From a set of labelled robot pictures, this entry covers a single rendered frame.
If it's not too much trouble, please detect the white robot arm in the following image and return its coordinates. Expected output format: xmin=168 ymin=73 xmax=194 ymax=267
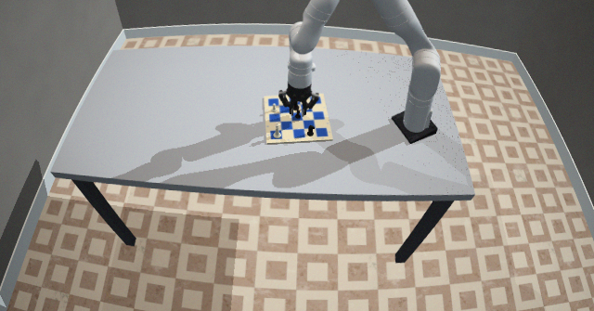
xmin=288 ymin=0 xmax=441 ymax=133

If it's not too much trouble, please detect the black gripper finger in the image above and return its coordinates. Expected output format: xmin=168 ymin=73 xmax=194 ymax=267
xmin=301 ymin=92 xmax=319 ymax=117
xmin=278 ymin=90 xmax=296 ymax=116

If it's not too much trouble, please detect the blue and cream chessboard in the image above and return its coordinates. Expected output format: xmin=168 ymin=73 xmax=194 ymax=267
xmin=265 ymin=94 xmax=333 ymax=144

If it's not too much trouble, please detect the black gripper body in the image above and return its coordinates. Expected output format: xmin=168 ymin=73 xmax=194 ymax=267
xmin=286 ymin=83 xmax=312 ymax=102

